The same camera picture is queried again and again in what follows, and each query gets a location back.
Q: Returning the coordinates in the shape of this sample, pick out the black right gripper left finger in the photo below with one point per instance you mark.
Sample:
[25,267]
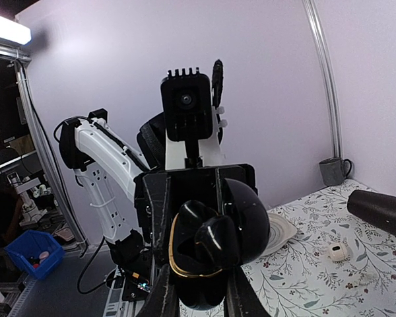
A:
[163,300]

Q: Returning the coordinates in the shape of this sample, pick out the blue plastic parts bin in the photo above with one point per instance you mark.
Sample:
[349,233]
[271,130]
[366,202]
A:
[36,253]

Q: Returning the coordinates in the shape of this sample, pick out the white spiral plate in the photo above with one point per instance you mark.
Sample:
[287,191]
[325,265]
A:
[281,231]

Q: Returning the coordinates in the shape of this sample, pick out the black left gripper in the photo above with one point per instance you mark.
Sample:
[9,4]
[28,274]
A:
[159,194]

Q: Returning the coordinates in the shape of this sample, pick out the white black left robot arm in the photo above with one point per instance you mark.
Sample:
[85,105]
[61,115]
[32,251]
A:
[106,167]

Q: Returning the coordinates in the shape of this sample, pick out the white open earbud case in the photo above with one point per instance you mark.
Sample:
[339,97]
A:
[338,252]

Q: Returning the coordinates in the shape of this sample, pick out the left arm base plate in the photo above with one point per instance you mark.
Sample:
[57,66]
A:
[136,286]

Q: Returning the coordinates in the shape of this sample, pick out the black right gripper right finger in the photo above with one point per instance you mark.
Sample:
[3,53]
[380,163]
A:
[240,299]

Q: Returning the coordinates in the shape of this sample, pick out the grey cup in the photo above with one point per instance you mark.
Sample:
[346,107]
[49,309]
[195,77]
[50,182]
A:
[335,170]

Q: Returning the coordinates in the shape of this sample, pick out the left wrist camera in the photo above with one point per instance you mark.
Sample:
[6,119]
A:
[193,127]

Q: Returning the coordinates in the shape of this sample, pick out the left aluminium frame post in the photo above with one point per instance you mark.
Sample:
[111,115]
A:
[327,75]

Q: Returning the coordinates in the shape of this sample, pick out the black cylinder speaker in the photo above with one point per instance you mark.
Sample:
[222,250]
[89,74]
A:
[376,209]

